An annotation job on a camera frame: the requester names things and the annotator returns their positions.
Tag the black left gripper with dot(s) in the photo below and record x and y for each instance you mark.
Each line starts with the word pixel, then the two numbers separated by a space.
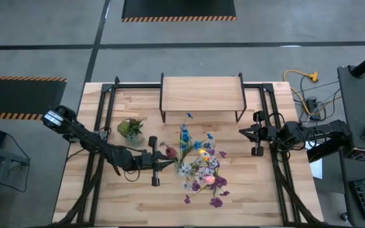
pixel 146 160

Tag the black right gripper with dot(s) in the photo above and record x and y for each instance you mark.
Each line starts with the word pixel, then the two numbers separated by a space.
pixel 266 131

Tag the dark red artificial tulip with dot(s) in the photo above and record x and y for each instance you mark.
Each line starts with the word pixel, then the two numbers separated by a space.
pixel 170 152

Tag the blue artificial flower bunch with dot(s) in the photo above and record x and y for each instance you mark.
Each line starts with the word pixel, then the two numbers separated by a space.
pixel 185 137

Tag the tall clear glass vase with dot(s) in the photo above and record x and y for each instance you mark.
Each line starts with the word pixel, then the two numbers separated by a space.
pixel 201 172

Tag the yellow-red artificial tulip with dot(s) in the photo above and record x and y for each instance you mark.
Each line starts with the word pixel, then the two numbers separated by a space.
pixel 204 154

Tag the pink artificial tulip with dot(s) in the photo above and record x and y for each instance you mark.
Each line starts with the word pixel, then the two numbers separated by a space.
pixel 209 180

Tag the purple artificial flower bunch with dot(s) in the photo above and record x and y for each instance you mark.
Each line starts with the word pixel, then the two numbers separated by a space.
pixel 220 182

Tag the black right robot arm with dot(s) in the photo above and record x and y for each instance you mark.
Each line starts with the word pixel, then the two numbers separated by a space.
pixel 325 133

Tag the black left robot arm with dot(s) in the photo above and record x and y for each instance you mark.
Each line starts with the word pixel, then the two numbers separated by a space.
pixel 87 139

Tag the wooden shelf with black legs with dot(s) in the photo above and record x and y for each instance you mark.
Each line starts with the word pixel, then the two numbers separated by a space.
pixel 201 93

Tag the bulbous clear glass vase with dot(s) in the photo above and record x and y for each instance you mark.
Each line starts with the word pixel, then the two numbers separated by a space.
pixel 179 163

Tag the potted green succulent plant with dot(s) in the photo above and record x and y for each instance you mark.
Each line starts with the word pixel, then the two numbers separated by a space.
pixel 128 128

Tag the black power strip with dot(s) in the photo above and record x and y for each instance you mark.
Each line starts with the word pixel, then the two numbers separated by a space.
pixel 312 106

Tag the white paper sheet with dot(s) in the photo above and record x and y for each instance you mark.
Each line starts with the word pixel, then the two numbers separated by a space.
pixel 317 168

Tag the black tablet device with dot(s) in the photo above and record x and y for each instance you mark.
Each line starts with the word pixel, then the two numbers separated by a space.
pixel 361 155

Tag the grey side table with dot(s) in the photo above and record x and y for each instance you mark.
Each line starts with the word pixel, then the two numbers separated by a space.
pixel 363 101

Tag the black hazard-striped floor mat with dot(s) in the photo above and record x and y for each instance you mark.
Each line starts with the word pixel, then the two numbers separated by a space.
pixel 17 95
pixel 179 8

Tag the grey equipment stand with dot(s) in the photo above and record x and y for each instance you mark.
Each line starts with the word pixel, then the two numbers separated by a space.
pixel 2 155

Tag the black metal table frame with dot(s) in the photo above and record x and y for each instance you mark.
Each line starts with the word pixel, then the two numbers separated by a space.
pixel 106 87

